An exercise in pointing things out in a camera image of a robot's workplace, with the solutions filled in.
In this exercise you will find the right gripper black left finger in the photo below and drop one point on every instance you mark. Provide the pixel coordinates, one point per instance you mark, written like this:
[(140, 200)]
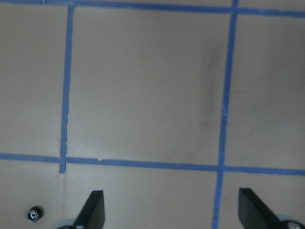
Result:
[(92, 215)]

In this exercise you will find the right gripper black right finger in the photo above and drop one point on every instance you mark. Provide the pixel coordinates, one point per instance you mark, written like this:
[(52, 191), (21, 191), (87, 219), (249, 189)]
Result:
[(253, 213)]

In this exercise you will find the small black bearing gear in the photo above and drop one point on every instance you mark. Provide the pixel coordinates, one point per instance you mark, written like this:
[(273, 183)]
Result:
[(34, 214)]

